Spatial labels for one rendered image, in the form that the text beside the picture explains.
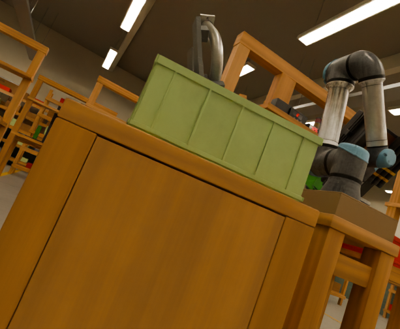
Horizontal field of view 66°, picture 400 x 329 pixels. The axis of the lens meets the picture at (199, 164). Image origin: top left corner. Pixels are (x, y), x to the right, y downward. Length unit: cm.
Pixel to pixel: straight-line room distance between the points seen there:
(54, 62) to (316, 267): 1125
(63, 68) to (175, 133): 1117
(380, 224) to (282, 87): 137
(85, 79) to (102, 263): 1124
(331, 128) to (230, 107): 80
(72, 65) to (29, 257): 1131
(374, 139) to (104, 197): 112
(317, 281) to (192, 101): 67
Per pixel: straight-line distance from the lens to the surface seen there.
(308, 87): 248
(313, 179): 196
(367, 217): 117
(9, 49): 1193
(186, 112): 64
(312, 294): 105
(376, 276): 122
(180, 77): 65
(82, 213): 54
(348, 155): 126
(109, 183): 54
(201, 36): 82
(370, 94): 141
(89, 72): 1178
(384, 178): 216
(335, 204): 107
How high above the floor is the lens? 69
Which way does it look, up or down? 9 degrees up
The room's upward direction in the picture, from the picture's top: 22 degrees clockwise
